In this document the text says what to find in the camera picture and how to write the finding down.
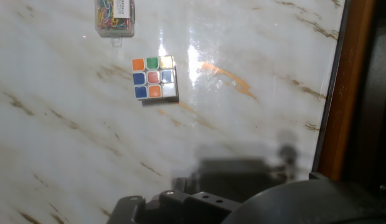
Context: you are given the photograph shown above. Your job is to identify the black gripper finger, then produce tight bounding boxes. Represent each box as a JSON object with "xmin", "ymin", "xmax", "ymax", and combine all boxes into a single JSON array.
[{"xmin": 105, "ymin": 189, "xmax": 242, "ymax": 224}]

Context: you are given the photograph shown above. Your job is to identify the multicolour Rubik's cube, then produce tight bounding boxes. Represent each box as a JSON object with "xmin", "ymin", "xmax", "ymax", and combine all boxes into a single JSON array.
[{"xmin": 131, "ymin": 55, "xmax": 181, "ymax": 102}]

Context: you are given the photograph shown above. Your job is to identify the marble pattern sheet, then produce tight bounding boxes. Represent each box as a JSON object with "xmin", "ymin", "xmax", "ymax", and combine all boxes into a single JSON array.
[{"xmin": 0, "ymin": 0, "xmax": 347, "ymax": 224}]

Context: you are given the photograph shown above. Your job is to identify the clear box of paper clips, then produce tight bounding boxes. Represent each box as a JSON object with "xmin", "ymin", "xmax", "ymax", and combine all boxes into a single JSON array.
[{"xmin": 94, "ymin": 0, "xmax": 136, "ymax": 48}]

